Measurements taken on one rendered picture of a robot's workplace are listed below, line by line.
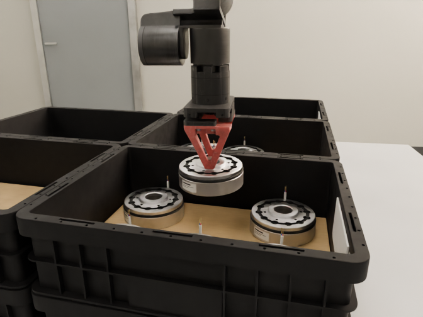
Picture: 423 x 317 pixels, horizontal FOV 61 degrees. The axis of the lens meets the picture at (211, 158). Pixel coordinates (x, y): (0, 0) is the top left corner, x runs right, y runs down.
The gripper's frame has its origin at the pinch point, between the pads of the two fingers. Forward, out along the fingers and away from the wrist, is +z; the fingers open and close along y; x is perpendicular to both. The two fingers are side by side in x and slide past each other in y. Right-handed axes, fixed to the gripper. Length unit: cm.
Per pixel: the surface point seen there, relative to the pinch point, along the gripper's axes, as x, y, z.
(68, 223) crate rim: -13.7, 19.9, 1.1
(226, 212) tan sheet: 2.2, -3.6, 11.6
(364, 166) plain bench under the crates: 44, -68, 26
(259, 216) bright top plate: 7.9, 2.9, 8.4
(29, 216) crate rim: -19.1, 18.9, 1.1
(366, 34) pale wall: 101, -302, -14
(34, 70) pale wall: -230, -308, 19
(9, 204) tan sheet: -38.7, -1.9, 11.1
